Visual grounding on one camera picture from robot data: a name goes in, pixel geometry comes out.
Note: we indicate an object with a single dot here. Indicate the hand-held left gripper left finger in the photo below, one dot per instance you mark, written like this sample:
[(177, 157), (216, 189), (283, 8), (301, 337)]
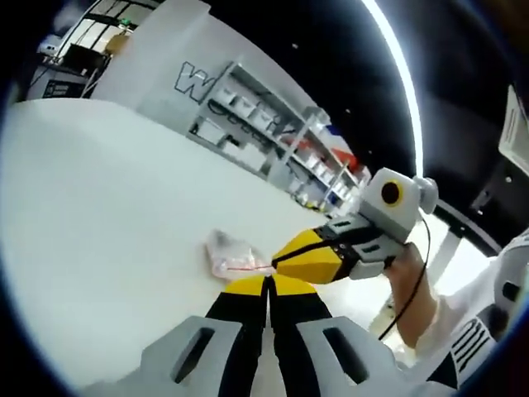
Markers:
[(223, 339)]

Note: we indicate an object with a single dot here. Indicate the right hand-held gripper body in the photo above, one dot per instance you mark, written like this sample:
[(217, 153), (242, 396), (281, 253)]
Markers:
[(396, 215)]

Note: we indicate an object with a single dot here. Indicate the person's right hand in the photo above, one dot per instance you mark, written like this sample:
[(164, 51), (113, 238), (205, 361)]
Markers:
[(409, 269)]

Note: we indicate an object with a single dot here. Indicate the person's white shirt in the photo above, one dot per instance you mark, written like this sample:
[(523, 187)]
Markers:
[(487, 269)]

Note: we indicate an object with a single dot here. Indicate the red blue striped banner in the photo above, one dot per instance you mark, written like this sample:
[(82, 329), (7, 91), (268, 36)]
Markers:
[(343, 149)]

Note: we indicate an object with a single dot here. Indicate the small yellow black devices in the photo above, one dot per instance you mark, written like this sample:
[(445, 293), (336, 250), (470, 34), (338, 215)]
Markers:
[(312, 203)]

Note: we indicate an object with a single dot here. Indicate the white ceiling vent panel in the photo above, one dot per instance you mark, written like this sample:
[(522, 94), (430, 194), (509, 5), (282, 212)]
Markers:
[(514, 128)]

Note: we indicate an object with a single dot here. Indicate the grey metal shelf unit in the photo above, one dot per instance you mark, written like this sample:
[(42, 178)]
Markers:
[(289, 136)]

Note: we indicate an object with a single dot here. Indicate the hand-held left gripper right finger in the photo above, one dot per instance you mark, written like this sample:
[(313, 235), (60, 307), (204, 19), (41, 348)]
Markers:
[(310, 339)]

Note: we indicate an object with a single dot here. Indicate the clear resealable bag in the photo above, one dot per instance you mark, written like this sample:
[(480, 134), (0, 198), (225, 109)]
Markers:
[(231, 256)]

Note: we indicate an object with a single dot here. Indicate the curved ceiling light strip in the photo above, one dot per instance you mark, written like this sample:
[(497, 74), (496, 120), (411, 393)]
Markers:
[(407, 82)]

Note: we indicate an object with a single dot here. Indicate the white lettered partition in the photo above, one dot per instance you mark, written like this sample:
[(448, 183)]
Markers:
[(165, 49)]

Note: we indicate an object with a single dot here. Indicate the row of white storage bins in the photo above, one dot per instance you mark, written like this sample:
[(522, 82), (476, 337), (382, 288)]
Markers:
[(256, 118)]

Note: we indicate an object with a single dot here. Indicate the grey cabinet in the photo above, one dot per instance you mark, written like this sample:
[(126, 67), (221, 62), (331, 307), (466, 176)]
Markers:
[(62, 84)]

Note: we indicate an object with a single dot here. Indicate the small black monitor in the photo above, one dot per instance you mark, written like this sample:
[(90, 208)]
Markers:
[(87, 58)]

